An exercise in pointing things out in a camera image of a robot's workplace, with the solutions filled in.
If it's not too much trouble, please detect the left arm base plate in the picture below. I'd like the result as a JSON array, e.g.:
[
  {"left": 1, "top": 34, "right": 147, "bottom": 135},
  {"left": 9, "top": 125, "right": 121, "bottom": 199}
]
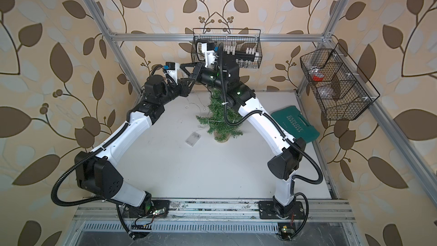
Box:
[{"left": 126, "top": 199, "right": 170, "bottom": 218}]

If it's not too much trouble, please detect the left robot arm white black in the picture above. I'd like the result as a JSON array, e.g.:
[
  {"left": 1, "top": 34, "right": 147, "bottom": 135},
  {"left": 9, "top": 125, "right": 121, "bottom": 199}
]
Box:
[{"left": 51, "top": 62, "right": 195, "bottom": 210}]

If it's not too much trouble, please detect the small green christmas tree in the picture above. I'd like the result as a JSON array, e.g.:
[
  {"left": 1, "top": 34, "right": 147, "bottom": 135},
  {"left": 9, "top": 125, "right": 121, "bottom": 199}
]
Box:
[{"left": 196, "top": 90, "right": 243, "bottom": 143}]

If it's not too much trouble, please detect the green plastic tool case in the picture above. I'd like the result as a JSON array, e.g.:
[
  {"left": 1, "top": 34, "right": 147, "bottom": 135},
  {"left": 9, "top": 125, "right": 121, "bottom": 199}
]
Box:
[{"left": 271, "top": 105, "right": 320, "bottom": 143}]

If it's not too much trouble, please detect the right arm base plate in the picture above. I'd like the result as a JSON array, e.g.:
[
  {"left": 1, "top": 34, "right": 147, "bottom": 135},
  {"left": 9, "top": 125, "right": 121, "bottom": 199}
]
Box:
[{"left": 258, "top": 200, "right": 305, "bottom": 220}]

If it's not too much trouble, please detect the black wire basket wall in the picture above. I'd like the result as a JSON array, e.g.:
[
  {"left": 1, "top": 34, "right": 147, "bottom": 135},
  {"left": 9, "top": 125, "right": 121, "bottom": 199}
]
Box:
[
  {"left": 300, "top": 43, "right": 380, "bottom": 121},
  {"left": 191, "top": 27, "right": 262, "bottom": 69}
]

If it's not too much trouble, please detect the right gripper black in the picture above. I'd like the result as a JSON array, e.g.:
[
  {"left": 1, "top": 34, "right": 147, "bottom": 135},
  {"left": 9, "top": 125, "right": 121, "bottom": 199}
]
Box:
[{"left": 184, "top": 61, "right": 231, "bottom": 93}]

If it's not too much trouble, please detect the red item in basket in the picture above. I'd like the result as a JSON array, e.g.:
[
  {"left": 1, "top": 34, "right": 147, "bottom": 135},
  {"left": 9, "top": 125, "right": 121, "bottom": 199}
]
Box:
[{"left": 308, "top": 68, "right": 324, "bottom": 83}]

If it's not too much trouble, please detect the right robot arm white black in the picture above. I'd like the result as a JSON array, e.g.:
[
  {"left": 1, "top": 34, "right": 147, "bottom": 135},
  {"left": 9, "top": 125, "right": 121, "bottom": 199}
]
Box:
[{"left": 188, "top": 39, "right": 323, "bottom": 218}]

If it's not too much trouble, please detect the black wire basket back wall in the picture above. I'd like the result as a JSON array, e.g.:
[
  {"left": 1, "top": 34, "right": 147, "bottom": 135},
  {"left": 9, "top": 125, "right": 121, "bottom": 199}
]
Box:
[{"left": 191, "top": 27, "right": 262, "bottom": 69}]

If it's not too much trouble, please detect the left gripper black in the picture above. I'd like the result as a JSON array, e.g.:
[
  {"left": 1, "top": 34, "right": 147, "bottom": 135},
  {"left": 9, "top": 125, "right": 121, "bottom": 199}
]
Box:
[{"left": 155, "top": 76, "right": 194, "bottom": 107}]

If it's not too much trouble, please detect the black wire basket right wall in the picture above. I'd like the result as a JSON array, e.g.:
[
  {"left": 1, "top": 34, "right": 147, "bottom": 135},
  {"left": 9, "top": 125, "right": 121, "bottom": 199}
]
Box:
[{"left": 300, "top": 43, "right": 380, "bottom": 121}]

